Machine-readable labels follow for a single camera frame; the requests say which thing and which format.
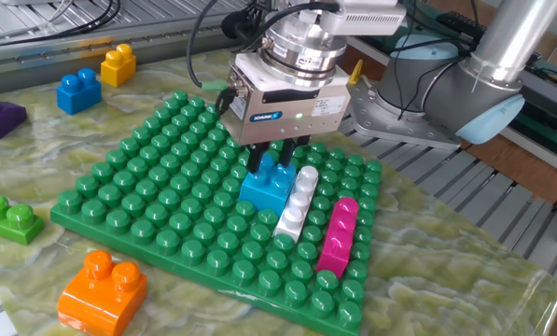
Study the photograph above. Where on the large green studded baseplate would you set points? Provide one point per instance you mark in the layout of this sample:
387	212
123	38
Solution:
166	210

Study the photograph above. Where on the silver Schunk gripper body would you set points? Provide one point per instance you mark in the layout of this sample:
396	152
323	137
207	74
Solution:
287	121

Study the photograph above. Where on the light blue four-stud block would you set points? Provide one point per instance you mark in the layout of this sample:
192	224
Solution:
264	191

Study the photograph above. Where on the aluminium profile rail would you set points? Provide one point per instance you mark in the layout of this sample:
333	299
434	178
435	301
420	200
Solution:
119	51

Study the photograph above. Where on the orange two-stud block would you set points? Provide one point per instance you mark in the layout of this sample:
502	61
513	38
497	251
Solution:
101	298

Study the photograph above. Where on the yellow two-stud block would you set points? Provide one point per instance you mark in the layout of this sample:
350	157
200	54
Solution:
118	67

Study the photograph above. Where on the bright green two-stud block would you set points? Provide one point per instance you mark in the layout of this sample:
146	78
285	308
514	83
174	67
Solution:
12	221

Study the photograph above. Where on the blue two-stud block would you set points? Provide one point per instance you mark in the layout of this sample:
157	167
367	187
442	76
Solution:
79	95

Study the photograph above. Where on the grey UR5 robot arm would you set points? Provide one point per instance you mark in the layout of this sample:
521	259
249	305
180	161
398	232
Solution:
446	84

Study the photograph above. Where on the pink three-stud block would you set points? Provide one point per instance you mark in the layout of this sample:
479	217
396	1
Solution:
338	242

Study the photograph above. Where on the yellow plastic clip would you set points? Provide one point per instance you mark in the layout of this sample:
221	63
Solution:
355	72

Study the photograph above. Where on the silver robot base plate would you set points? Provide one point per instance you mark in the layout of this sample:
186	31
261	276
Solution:
399	121

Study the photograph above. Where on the green marble patterned mat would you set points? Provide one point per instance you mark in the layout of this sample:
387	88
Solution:
469	289

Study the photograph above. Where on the white four-stud block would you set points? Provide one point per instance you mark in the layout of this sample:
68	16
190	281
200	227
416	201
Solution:
296	205

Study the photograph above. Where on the black keyboard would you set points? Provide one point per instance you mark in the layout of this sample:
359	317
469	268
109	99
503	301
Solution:
460	23

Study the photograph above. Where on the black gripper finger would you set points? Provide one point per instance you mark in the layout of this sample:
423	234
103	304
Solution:
254	158
288	151

